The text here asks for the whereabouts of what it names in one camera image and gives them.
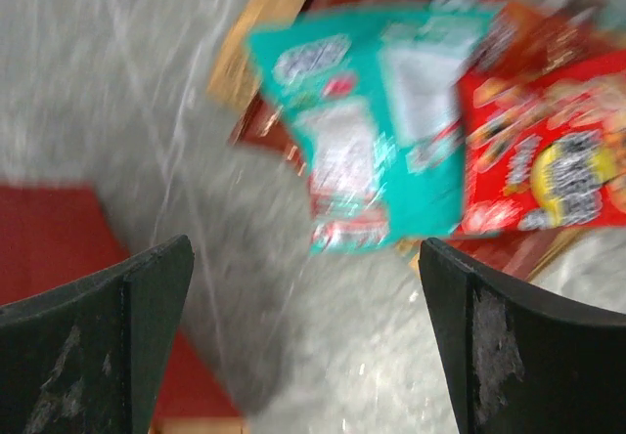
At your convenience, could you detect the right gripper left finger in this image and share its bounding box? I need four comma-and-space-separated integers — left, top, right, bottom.
1, 235, 195, 433

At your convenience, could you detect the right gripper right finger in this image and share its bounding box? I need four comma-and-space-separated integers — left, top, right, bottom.
419, 239, 625, 433

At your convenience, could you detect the red paper bag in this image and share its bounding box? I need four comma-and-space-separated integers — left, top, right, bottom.
1, 186, 247, 433

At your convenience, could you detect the red yellow snack packet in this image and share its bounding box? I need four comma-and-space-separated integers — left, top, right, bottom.
459, 51, 625, 235

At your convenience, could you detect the teal snack packet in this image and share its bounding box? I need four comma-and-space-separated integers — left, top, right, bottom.
246, 1, 499, 253

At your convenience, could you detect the gold teal chips bag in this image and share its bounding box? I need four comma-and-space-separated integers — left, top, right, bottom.
207, 0, 583, 279

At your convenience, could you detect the red Doritos nacho bag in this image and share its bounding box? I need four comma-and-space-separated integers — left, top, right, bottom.
228, 0, 625, 282

